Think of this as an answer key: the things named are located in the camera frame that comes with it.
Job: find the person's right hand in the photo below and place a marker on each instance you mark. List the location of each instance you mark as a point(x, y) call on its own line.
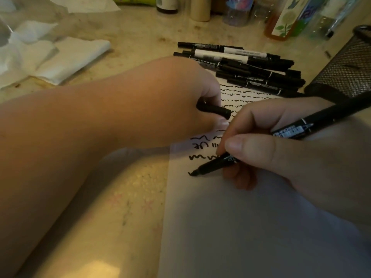
point(318, 170)

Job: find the person's left hand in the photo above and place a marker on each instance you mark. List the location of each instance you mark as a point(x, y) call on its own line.
point(168, 104)

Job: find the black pen cap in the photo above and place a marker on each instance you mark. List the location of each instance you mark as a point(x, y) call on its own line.
point(214, 110)

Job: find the black marker pen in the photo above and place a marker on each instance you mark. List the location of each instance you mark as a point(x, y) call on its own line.
point(333, 114)

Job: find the pile of black pens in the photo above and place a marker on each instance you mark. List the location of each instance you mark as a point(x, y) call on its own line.
point(255, 69)

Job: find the white paper sheet fine scribbles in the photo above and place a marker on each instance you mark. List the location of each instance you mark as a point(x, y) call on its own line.
point(246, 234)

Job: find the black mesh pen holder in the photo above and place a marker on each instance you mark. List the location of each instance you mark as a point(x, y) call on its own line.
point(345, 69)

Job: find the person's left forearm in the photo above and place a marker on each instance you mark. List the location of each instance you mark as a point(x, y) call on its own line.
point(52, 159)

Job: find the brown spray bottle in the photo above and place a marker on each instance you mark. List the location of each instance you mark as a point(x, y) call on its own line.
point(166, 5)

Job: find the beige cup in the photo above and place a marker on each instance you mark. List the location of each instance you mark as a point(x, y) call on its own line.
point(200, 10)

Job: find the folded white napkin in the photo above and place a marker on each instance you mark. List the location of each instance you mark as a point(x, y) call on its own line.
point(75, 57)

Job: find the colourful snack packet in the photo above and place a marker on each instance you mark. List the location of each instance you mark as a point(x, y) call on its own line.
point(133, 0)

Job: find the clear bottle purple cap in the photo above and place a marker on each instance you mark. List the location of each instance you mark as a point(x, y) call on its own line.
point(237, 12)

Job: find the flat white tissue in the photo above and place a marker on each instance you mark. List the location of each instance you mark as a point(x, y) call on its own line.
point(87, 4)

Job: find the clear bottle white cap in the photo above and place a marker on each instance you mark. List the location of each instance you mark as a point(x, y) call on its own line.
point(262, 10)

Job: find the orange tea bottle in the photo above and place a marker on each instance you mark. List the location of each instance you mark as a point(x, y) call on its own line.
point(284, 23)

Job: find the crumpled white tissue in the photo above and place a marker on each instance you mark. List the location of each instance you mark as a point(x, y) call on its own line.
point(26, 54)

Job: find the green soda bottle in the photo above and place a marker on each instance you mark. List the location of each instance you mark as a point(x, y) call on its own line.
point(305, 17)

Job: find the water bottle teal cap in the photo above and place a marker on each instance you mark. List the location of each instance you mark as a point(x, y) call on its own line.
point(330, 14)

